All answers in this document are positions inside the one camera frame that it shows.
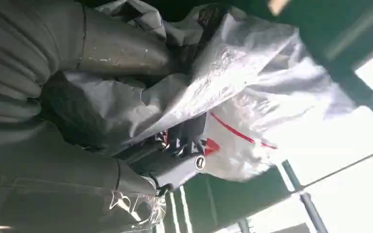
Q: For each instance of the grey metal table leg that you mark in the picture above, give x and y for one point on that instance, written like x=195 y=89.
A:
x=308 y=202
x=243 y=226

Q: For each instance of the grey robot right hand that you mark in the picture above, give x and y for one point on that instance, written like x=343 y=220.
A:
x=61 y=199

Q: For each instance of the ribbed grey right arm sleeve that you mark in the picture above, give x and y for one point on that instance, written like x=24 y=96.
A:
x=9 y=64

